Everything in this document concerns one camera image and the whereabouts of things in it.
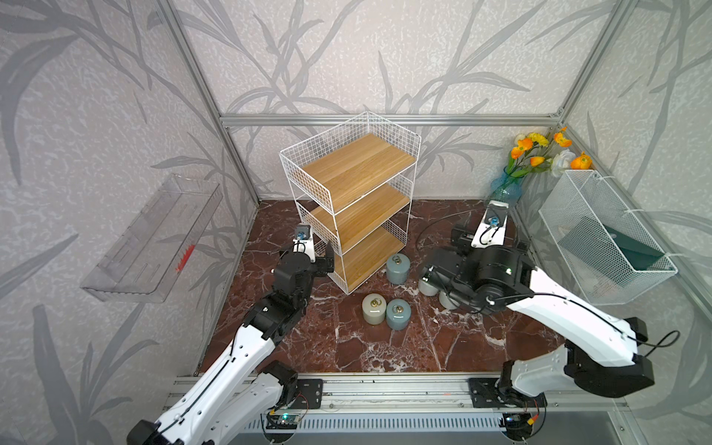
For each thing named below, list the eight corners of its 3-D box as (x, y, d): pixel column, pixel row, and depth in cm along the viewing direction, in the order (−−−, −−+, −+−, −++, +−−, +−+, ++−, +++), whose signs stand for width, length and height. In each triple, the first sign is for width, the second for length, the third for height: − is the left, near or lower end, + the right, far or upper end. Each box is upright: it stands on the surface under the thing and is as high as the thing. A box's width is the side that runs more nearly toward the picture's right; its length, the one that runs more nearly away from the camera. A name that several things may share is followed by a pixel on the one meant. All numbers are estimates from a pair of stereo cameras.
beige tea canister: (363, 324, 88) (362, 314, 81) (364, 304, 92) (363, 293, 86) (385, 324, 88) (386, 314, 81) (385, 304, 92) (385, 293, 86)
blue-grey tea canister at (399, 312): (387, 330, 87) (388, 319, 80) (386, 309, 91) (387, 298, 84) (409, 330, 87) (412, 319, 80) (407, 309, 91) (410, 298, 84)
